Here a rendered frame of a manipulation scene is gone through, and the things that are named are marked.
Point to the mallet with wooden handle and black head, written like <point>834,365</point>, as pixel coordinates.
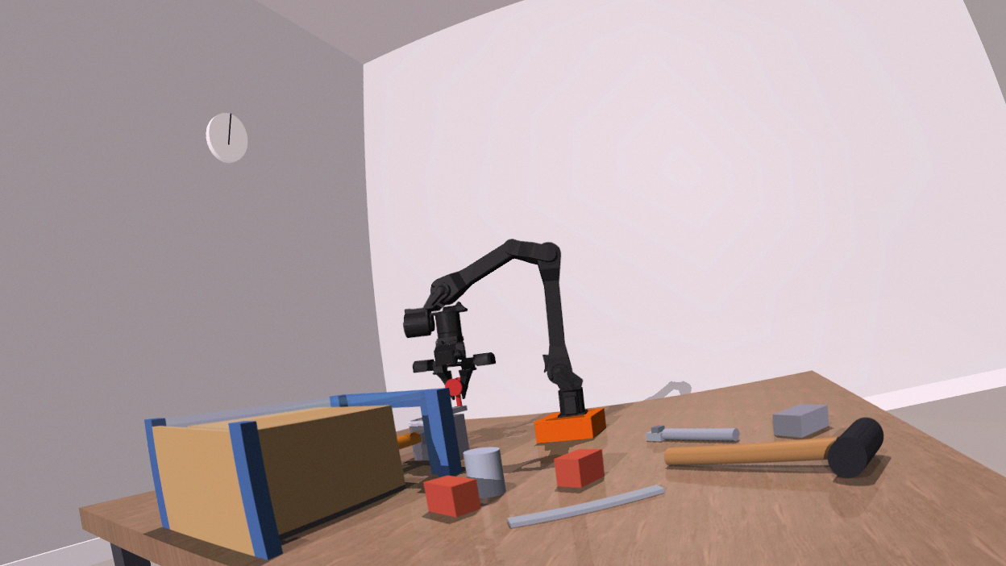
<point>847,455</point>

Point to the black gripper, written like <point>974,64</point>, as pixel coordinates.
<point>468,365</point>

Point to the pale grey flat bar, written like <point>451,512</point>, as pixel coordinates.
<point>550,515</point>

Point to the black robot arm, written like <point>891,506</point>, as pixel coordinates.
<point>446,290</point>

